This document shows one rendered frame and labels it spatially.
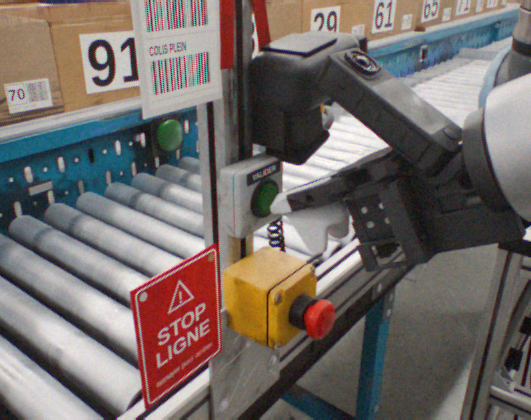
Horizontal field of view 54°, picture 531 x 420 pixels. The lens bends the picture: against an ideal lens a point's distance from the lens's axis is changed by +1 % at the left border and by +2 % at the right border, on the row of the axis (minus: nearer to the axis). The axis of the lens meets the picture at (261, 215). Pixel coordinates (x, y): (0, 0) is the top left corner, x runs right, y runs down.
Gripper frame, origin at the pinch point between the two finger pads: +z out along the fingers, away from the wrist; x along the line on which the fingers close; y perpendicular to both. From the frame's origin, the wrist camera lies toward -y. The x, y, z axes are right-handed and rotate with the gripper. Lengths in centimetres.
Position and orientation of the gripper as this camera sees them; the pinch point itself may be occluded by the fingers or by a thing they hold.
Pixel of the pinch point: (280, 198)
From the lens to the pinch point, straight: 48.1
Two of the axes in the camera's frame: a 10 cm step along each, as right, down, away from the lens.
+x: 6.3, -3.4, 7.0
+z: -6.7, 2.1, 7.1
